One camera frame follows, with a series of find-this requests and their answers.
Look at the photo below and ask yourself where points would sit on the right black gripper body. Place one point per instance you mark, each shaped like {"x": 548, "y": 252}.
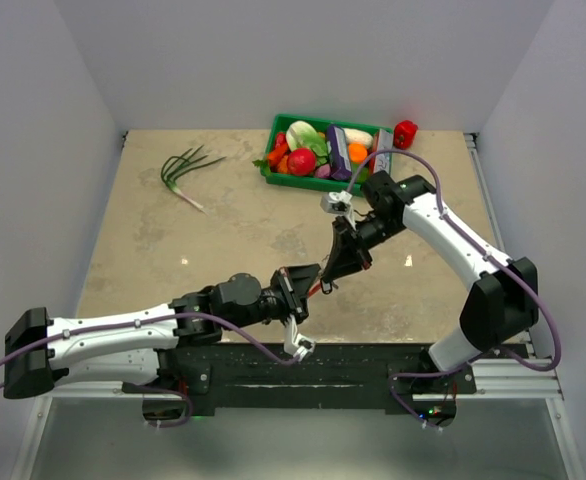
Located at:
{"x": 367, "y": 234}

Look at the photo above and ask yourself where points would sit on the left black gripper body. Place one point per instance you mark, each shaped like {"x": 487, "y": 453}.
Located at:
{"x": 279, "y": 300}

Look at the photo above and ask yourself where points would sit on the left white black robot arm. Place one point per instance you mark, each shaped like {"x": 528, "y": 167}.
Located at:
{"x": 42, "y": 352}

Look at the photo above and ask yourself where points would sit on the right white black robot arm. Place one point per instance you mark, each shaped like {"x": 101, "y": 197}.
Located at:
{"x": 497, "y": 307}

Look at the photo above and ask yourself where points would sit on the green plastic bin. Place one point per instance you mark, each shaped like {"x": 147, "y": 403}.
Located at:
{"x": 280, "y": 123}

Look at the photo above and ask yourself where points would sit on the green vegetable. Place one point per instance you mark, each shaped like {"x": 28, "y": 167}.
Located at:
{"x": 363, "y": 175}

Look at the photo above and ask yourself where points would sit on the purple white box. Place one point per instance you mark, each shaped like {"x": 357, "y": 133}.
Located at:
{"x": 338, "y": 153}

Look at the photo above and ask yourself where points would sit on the purple sweet potato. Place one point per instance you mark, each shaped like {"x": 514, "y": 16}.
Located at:
{"x": 323, "y": 172}

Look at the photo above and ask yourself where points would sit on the orange fruit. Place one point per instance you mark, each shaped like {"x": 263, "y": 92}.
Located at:
{"x": 357, "y": 153}

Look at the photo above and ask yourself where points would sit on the red grey box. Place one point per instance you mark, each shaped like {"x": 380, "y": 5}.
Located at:
{"x": 382, "y": 160}

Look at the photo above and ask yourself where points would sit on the red apple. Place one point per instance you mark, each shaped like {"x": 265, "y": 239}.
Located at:
{"x": 301, "y": 162}

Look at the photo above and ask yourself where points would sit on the white radish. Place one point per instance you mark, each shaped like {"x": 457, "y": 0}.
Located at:
{"x": 356, "y": 136}

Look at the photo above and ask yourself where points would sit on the orange carrot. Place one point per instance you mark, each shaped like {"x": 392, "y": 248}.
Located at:
{"x": 282, "y": 166}

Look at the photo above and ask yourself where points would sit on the red bell pepper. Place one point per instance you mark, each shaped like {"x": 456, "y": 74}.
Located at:
{"x": 404, "y": 134}

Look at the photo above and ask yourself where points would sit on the white green cabbage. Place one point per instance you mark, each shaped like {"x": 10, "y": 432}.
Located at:
{"x": 301, "y": 134}

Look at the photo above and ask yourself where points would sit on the red chili pepper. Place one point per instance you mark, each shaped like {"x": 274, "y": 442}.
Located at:
{"x": 280, "y": 148}

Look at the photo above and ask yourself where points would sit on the green spring onion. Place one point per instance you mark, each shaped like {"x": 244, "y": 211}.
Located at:
{"x": 177, "y": 166}

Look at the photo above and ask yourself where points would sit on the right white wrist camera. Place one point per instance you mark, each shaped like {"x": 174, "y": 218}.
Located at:
{"x": 336, "y": 203}

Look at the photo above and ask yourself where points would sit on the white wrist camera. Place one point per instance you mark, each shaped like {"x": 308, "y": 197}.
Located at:
{"x": 295, "y": 344}
{"x": 336, "y": 203}

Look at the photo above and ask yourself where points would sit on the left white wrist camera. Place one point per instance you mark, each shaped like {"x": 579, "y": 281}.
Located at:
{"x": 295, "y": 344}

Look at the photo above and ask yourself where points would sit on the black base frame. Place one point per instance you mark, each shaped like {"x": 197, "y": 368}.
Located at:
{"x": 199, "y": 381}

